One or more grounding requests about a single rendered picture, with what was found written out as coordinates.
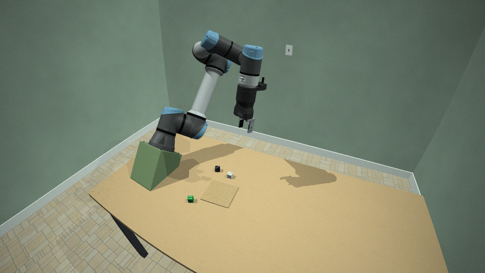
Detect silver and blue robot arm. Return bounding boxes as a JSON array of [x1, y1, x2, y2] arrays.
[[149, 30, 263, 152]]

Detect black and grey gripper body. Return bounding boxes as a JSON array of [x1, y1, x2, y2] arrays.
[[234, 74, 267, 120]]

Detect tan square mat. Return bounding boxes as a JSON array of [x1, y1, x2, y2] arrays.
[[201, 180, 239, 208]]

